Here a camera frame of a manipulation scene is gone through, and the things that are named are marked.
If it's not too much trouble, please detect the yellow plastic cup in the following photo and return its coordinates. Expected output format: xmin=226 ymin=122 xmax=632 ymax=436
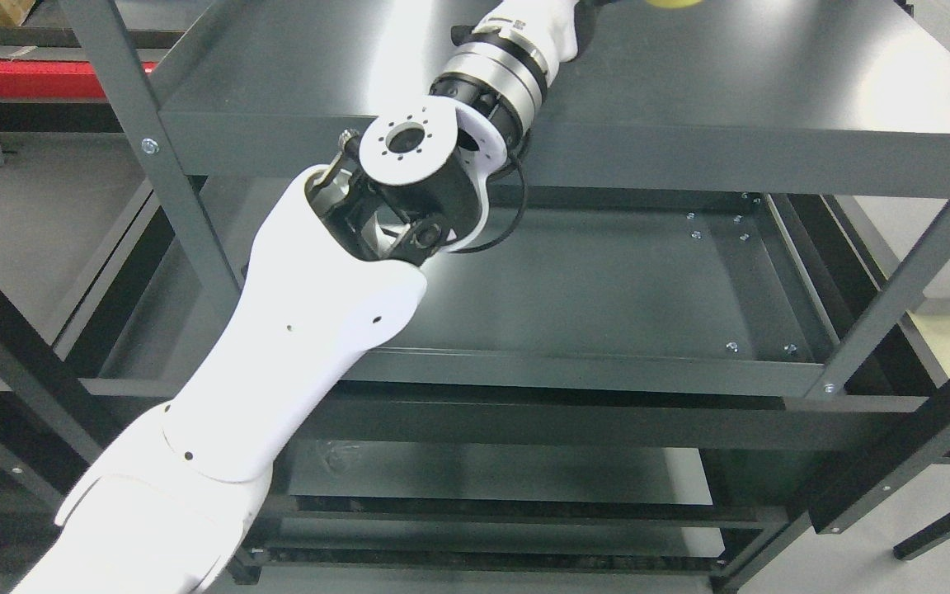
xmin=646 ymin=0 xmax=702 ymax=10

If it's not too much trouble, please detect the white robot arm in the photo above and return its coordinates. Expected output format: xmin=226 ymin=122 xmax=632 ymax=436
xmin=15 ymin=5 xmax=578 ymax=593

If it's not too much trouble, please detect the black shelving rack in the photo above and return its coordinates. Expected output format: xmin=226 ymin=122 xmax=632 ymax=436
xmin=0 ymin=25 xmax=950 ymax=594

